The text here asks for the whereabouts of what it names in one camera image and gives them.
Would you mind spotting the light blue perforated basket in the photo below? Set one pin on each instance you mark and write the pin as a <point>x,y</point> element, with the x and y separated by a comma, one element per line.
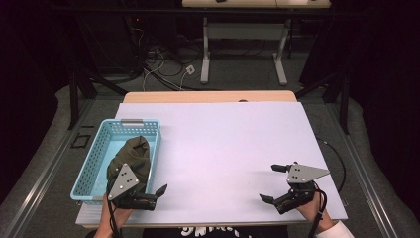
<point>99,158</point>

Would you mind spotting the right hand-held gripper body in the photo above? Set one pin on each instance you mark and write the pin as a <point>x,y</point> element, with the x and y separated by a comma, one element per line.
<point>300,173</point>

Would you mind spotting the dark table grommet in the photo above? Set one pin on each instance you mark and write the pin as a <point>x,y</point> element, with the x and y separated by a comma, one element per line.
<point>243,100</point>

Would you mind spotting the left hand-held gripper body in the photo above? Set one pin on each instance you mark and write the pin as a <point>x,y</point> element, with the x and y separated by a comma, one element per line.
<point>124,181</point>

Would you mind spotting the person's black printed shirt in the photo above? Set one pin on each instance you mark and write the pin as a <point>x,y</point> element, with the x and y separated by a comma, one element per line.
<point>264,232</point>

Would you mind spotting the white power adapter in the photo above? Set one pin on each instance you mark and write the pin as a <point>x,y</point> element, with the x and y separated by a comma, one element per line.
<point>190,69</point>

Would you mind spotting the person's right hand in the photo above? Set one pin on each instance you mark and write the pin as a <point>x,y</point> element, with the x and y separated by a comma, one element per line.
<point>311,210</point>

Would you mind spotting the person's left hand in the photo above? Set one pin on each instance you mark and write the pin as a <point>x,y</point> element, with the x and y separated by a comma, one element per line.
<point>105,212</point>

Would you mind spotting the black metal stand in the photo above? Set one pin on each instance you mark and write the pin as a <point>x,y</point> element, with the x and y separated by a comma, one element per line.
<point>345,105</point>
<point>73,99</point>

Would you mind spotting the black horizontal frame bar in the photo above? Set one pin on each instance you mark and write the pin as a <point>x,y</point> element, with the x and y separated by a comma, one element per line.
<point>132,12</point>

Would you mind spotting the white table cover sheet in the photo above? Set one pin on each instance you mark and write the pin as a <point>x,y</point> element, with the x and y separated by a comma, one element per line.
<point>231,148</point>

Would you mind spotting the aluminium floor rail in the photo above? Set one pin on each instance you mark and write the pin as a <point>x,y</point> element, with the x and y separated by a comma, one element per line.
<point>366,181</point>
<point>41,180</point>

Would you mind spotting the olive green cloth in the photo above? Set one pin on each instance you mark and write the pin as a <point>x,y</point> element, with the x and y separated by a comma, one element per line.
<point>135,152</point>

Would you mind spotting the beige table with white legs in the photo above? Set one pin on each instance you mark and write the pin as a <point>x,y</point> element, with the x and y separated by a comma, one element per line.
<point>244,31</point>

